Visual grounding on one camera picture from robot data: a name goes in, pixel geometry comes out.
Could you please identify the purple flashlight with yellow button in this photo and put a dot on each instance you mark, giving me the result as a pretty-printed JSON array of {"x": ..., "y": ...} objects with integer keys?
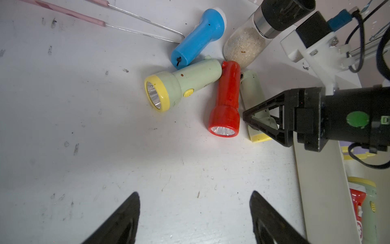
[{"x": 359, "y": 152}]

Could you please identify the cream plastic storage tray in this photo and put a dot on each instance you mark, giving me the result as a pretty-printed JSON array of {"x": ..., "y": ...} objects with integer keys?
[{"x": 327, "y": 206}]

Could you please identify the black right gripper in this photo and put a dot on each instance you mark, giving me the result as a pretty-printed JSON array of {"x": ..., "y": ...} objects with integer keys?
[{"x": 359, "y": 115}]

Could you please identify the pink wire utensil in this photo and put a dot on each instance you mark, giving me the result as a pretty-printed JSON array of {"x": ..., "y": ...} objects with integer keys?
[{"x": 101, "y": 23}]

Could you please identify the medium green flashlight yellow rim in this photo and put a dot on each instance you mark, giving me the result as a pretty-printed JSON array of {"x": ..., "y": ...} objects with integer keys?
[{"x": 165, "y": 90}]

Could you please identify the large pale green flashlight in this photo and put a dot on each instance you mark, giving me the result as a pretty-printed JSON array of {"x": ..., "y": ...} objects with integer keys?
[{"x": 369, "y": 218}]

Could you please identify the large red flashlight white logo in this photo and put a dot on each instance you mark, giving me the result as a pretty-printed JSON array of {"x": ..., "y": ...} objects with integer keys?
[{"x": 358, "y": 196}]

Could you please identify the glass spice grinder black cap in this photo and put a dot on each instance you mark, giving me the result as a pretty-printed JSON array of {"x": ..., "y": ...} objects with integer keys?
[{"x": 270, "y": 19}]

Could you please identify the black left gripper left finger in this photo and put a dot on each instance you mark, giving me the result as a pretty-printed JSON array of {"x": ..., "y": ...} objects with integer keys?
[{"x": 121, "y": 227}]

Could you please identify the small red flashlight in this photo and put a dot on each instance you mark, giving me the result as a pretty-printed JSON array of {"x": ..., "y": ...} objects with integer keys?
[{"x": 224, "y": 120}]

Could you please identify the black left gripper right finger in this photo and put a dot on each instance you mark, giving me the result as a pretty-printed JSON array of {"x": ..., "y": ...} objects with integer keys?
[{"x": 269, "y": 226}]

